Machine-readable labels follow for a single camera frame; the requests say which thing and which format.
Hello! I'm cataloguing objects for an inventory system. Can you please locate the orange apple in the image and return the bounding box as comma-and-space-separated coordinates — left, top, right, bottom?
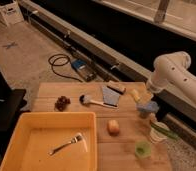
107, 120, 120, 136

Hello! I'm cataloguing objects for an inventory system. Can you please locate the yellow plastic tray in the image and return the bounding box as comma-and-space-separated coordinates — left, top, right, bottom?
0, 112, 97, 171

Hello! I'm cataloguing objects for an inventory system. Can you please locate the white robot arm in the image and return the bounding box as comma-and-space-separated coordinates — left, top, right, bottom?
146, 51, 196, 104

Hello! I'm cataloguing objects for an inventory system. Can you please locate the black cable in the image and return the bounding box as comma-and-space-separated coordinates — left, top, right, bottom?
47, 53, 84, 83

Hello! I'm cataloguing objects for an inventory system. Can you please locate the blue electronic box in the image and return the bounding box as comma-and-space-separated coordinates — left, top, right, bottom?
71, 59, 96, 82

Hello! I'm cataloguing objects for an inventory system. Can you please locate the green plastic cup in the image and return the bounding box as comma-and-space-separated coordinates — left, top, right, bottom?
135, 141, 151, 158

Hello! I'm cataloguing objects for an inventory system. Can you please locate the white storage crate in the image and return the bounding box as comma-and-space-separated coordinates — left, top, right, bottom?
0, 0, 24, 27

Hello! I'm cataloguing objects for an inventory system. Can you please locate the bunch of dark grapes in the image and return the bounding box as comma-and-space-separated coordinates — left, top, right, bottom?
55, 96, 71, 111

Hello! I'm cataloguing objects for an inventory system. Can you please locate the black and white brush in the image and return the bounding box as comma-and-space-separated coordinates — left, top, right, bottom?
79, 95, 116, 108

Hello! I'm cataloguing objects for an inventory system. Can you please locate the wooden black felt eraser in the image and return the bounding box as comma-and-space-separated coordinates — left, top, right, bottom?
107, 81, 126, 94

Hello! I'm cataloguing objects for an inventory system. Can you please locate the blue cloth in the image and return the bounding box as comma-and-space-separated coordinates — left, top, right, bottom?
101, 86, 120, 107

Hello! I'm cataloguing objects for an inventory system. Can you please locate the yellow banana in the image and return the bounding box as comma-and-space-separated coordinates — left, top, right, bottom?
130, 89, 140, 102

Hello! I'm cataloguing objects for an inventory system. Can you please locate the silver fork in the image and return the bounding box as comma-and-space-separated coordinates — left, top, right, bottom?
49, 133, 83, 156

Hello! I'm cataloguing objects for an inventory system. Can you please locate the black chair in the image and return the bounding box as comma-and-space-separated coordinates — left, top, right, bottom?
0, 54, 28, 171

